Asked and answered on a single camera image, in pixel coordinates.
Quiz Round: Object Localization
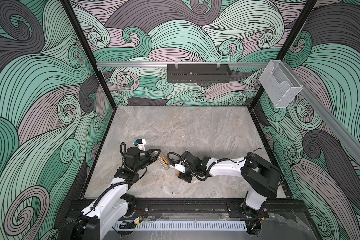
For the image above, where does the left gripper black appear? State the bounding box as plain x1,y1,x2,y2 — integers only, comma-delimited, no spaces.
133,148,160,173

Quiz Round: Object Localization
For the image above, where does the white remote control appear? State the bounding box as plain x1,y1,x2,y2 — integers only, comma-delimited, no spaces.
158,155,170,170

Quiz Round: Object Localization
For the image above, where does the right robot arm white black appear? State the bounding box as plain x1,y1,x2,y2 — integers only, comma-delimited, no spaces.
163,149,281,211

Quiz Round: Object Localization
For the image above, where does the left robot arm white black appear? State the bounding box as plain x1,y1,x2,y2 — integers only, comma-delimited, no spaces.
56,140,162,240

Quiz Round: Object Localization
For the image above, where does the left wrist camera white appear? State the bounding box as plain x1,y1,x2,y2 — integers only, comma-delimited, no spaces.
133,139,146,151

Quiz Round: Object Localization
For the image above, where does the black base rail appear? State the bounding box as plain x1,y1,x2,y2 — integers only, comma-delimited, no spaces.
68,197,307,221

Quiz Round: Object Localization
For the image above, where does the white slotted cable duct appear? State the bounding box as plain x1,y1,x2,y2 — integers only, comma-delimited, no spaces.
126,221,247,232

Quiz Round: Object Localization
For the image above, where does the black wall tray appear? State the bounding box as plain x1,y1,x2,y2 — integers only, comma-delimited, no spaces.
167,65,232,84

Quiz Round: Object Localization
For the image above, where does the aluminium rail back wall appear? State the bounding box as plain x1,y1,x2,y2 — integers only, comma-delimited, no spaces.
96,61,268,69

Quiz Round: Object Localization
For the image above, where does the aluminium rail wall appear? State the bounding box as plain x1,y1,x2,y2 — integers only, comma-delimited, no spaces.
282,61,360,165
96,61,268,69

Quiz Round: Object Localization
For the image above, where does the clear plastic wall bin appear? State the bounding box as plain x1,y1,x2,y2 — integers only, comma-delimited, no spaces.
259,60,303,109

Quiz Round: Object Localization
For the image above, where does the aluminium rail right wall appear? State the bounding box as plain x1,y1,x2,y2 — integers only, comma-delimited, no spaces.
282,61,360,165

